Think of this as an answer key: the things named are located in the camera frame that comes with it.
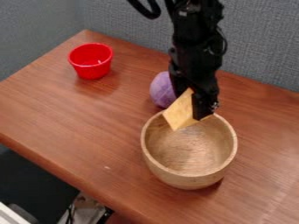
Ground brown wooden bowl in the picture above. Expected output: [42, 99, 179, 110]
[140, 112, 239, 190]

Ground purple ball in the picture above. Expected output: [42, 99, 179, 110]
[150, 71, 176, 109]

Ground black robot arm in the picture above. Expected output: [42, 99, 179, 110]
[164, 0, 228, 120]

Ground red plastic cup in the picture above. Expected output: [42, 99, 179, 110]
[68, 43, 114, 80]

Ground yellow cheese wedge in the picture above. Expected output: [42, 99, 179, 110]
[163, 88, 210, 131]

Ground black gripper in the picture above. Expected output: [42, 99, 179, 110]
[168, 25, 227, 121]

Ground grey metal table frame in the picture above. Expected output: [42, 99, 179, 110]
[58, 192, 114, 224]

